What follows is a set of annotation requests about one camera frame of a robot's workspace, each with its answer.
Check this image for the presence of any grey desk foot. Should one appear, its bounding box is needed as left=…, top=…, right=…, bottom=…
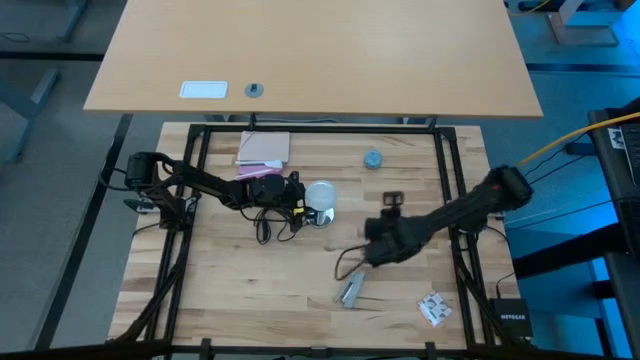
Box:
left=546, top=0, right=622, bottom=49

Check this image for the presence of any black Netgear network switch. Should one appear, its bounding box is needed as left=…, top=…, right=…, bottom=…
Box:
left=488, top=297, right=535, bottom=340

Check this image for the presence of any pink box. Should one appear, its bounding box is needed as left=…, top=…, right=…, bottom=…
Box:
left=234, top=164, right=284, bottom=182

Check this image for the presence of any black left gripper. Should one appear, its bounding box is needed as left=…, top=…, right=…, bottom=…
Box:
left=247, top=170, right=317, bottom=234

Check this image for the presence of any white reflector lightbulb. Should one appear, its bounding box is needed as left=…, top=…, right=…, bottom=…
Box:
left=304, top=180, right=338, bottom=212

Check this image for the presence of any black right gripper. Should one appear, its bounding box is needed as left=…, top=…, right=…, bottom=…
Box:
left=360, top=191, right=427, bottom=269

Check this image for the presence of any thick yellow cable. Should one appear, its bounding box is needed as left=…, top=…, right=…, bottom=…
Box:
left=514, top=110, right=640, bottom=169

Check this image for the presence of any beige wooden desk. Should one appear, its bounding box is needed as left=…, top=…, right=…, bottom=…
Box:
left=82, top=0, right=545, bottom=119

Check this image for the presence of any white rectangular desk plate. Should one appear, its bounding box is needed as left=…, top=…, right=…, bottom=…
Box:
left=179, top=80, right=230, bottom=100

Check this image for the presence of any black lamp power cable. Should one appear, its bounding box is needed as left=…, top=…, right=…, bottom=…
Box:
left=238, top=204, right=304, bottom=246

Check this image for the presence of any black aluminium table frame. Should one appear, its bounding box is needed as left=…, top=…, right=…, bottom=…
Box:
left=104, top=112, right=539, bottom=360

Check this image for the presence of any chrome lamp base socket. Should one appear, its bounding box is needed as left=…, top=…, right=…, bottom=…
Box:
left=308, top=206, right=336, bottom=230

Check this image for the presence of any black floor beam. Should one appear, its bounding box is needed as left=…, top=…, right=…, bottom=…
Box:
left=33, top=113, right=134, bottom=351

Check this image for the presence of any beige spiral notebook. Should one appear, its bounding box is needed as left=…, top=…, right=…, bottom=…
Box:
left=236, top=130, right=292, bottom=165

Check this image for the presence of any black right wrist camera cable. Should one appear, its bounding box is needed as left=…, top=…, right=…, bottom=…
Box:
left=333, top=243, right=372, bottom=282

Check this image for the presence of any grey stapler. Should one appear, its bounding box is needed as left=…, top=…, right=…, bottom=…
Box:
left=333, top=265, right=368, bottom=311

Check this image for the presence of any grey table leg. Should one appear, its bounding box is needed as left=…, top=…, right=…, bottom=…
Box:
left=0, top=67, right=62, bottom=166

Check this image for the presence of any crumpled white patterned packet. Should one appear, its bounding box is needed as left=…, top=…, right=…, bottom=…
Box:
left=416, top=290, right=455, bottom=329

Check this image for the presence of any black side desk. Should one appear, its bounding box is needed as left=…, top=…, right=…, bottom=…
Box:
left=512, top=97, right=640, bottom=360

